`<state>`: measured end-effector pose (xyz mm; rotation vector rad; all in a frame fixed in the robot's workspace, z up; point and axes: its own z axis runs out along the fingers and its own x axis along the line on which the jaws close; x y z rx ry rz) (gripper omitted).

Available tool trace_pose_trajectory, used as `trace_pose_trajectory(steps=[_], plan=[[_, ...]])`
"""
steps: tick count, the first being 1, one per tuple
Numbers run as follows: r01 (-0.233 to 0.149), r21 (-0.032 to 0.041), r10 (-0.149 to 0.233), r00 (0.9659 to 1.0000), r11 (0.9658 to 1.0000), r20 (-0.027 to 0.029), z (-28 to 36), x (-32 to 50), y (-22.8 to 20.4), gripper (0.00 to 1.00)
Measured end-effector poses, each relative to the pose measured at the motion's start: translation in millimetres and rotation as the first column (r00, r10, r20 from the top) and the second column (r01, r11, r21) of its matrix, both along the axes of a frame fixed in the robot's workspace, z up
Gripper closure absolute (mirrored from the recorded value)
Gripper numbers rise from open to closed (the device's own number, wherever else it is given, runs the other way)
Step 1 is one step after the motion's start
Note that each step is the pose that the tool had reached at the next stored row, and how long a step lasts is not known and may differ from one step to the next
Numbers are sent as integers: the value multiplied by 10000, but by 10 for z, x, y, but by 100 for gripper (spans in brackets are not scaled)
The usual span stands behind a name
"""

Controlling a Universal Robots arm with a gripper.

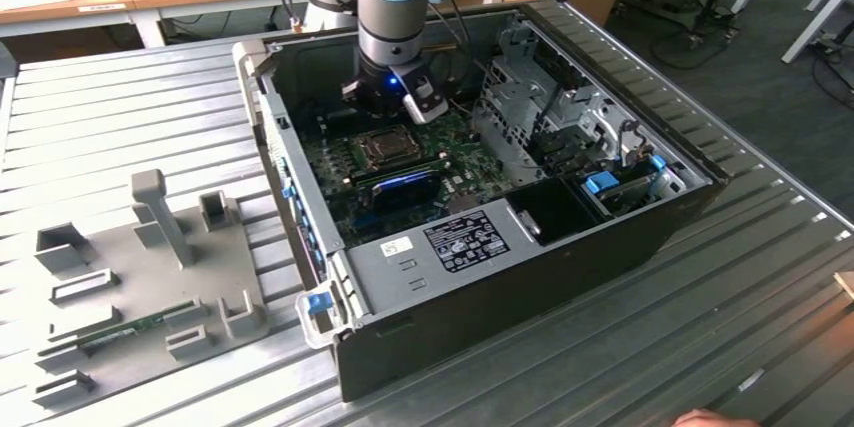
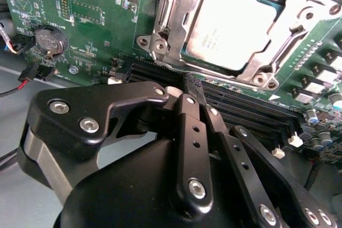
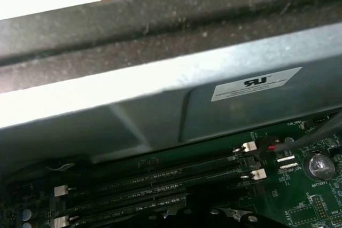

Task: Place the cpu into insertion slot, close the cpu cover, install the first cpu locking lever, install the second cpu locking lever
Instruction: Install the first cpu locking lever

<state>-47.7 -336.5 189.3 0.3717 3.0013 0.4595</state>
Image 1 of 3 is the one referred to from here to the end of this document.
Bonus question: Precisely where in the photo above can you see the metal drive cage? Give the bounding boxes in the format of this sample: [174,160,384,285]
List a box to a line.
[476,14,625,171]

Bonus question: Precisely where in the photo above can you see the white table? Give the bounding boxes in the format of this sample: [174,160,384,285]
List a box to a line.
[779,0,854,66]

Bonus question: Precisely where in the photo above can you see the black graphics card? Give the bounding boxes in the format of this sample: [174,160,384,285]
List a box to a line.
[368,168,442,214]

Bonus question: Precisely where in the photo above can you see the CPU socket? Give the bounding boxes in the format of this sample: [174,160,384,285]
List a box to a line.
[352,124,428,173]

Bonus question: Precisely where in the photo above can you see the CPU chip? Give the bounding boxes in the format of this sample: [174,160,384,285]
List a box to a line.
[369,132,409,159]

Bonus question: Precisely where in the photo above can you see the grey parts rack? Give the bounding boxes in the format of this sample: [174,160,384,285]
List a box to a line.
[29,168,273,411]

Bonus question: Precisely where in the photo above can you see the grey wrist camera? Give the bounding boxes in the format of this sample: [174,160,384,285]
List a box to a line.
[388,60,450,125]

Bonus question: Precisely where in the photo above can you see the black PC case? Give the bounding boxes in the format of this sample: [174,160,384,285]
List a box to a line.
[230,0,732,403]

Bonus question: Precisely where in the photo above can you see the blue case latch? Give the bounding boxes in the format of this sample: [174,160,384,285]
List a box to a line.
[301,291,333,319]

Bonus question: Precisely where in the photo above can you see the grey power supply unit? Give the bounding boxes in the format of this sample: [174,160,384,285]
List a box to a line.
[340,198,545,319]

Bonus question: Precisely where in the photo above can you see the green RAM stick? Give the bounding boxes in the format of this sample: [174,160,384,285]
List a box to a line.
[70,302,202,352]
[346,159,446,188]

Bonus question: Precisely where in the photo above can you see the green motherboard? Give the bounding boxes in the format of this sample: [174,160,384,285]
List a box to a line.
[292,96,545,248]

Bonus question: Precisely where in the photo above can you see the wooden board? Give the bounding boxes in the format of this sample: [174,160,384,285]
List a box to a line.
[831,270,854,309]

